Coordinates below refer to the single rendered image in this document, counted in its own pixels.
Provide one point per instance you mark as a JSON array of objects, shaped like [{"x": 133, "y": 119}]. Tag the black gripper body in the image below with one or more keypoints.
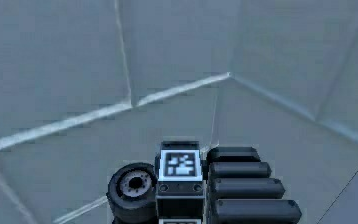
[{"x": 132, "y": 196}]

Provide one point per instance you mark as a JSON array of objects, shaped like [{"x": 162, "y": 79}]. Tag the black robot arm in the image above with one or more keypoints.
[{"x": 243, "y": 190}]

